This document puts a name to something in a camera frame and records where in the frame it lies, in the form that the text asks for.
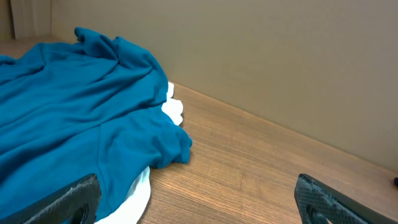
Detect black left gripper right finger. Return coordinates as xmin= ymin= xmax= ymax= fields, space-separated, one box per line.
xmin=294 ymin=174 xmax=397 ymax=224

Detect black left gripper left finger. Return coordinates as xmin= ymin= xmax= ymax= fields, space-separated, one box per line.
xmin=1 ymin=174 xmax=101 ymax=224

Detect blue t-shirt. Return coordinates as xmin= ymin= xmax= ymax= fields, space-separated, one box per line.
xmin=1 ymin=27 xmax=192 ymax=223

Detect white t-shirt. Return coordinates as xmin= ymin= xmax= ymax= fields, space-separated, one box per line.
xmin=95 ymin=82 xmax=183 ymax=224

